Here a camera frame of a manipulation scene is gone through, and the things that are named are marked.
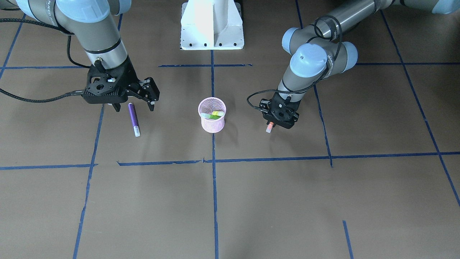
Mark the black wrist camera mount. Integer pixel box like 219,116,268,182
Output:
82,65,129,104
259,93,300,128

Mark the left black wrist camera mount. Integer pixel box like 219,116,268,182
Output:
259,93,300,128

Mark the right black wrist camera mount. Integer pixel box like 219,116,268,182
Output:
82,65,129,104

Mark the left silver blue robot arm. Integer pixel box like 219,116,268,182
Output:
272,0,459,103

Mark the black braided cable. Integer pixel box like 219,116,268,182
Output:
247,14,344,110
0,18,97,103

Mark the orange highlighter pen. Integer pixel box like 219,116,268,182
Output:
266,122,275,133

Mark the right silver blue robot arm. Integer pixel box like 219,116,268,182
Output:
1,0,160,112

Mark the pink mesh pen holder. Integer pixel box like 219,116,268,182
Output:
198,97,226,134

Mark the green highlighter pen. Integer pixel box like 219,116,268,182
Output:
200,113,221,120

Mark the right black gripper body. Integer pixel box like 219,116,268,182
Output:
92,56,140,98

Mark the purple highlighter pen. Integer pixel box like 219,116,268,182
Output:
128,102,141,137

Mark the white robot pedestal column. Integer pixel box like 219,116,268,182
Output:
180,0,245,51

